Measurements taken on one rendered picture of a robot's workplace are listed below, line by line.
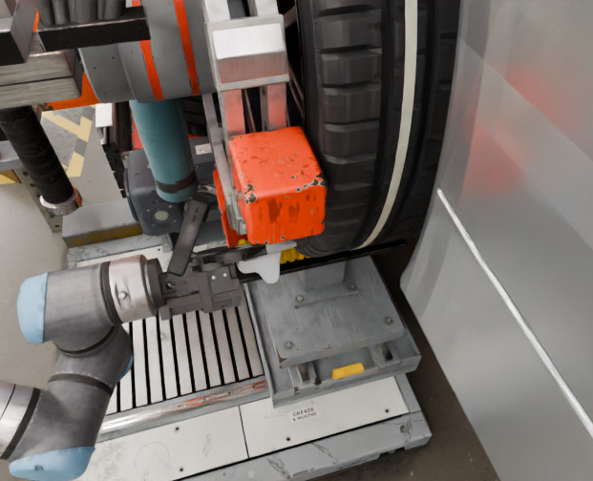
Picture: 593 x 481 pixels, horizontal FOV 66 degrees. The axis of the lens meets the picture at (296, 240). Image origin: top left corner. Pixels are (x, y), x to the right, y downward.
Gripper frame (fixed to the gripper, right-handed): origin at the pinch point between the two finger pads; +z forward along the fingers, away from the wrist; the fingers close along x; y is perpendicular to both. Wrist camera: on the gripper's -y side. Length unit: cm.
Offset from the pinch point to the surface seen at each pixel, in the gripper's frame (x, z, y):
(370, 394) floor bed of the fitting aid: -36, 18, 44
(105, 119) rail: -73, -33, -38
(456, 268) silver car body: 33.8, 7.6, 1.6
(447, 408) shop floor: -37, 38, 54
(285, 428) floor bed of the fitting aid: -34, -4, 46
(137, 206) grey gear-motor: -51, -27, -11
